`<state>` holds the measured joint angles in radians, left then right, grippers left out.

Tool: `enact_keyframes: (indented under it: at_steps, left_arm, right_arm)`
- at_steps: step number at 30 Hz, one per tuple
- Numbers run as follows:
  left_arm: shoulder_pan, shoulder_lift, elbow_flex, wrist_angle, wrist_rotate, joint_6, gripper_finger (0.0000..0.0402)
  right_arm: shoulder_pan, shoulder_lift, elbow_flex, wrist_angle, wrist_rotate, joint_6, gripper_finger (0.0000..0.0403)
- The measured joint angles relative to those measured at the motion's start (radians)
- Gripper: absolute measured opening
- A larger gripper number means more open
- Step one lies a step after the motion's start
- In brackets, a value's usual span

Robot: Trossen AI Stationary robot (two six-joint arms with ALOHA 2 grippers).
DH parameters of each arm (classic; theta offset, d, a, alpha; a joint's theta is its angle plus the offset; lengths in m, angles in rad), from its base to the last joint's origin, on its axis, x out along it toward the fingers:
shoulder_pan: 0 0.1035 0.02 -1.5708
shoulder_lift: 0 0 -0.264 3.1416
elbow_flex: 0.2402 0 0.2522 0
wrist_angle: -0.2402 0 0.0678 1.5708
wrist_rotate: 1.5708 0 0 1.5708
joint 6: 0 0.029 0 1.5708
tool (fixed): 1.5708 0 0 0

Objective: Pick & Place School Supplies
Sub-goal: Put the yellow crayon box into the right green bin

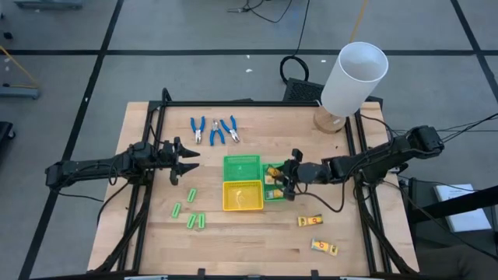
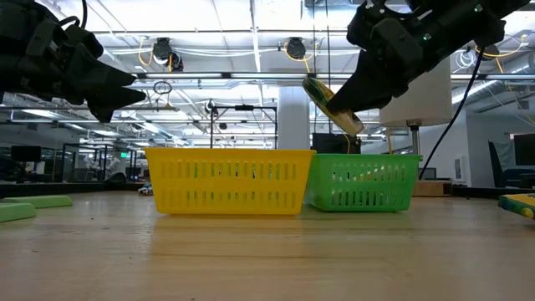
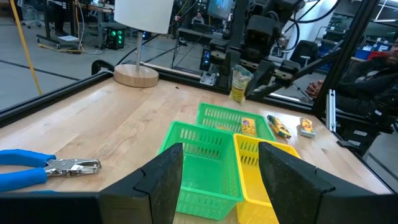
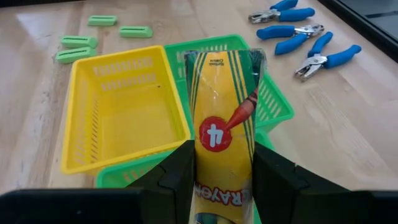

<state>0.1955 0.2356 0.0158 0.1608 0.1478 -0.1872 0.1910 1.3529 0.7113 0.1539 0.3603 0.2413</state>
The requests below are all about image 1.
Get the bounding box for round wooden lamp base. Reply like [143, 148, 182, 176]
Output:
[313, 107, 347, 135]

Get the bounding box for blue-handled pliers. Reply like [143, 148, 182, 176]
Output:
[219, 114, 240, 143]
[209, 118, 226, 147]
[189, 115, 206, 145]

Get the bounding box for black chair base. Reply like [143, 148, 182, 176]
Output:
[0, 121, 16, 156]

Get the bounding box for grey floor bar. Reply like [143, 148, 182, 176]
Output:
[0, 85, 42, 100]
[14, 0, 85, 11]

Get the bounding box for small green plastic basket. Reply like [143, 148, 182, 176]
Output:
[261, 162, 293, 202]

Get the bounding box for white book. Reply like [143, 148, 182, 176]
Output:
[433, 183, 493, 233]

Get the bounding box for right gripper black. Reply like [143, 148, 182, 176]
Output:
[276, 149, 332, 202]

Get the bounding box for yellow floor cable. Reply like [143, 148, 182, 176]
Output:
[349, 0, 369, 44]

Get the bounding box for thin black floor cable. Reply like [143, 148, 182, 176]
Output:
[227, 0, 293, 23]

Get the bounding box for large green plastic basket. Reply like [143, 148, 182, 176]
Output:
[223, 154, 262, 183]

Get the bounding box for white cylindrical lamp shade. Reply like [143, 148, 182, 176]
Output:
[320, 41, 389, 118]

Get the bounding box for black diagonal bar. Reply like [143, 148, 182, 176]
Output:
[412, 185, 498, 223]

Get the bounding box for black side cart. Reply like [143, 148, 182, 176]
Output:
[404, 177, 498, 269]

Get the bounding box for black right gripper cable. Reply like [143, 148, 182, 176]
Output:
[295, 180, 347, 213]

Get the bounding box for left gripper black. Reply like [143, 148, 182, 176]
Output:
[157, 135, 202, 187]

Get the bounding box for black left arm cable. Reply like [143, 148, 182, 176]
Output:
[57, 191, 105, 204]

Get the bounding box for black aluminium table frame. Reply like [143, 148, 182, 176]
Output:
[89, 87, 419, 280]

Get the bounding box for black mesh box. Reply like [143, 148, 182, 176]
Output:
[282, 77, 326, 103]

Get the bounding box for black coiled floor cable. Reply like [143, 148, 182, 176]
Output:
[279, 0, 312, 84]

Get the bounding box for yellow plastic basket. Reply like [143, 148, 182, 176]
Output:
[222, 179, 265, 212]

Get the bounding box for yellow taut cable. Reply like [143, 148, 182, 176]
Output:
[0, 45, 40, 89]

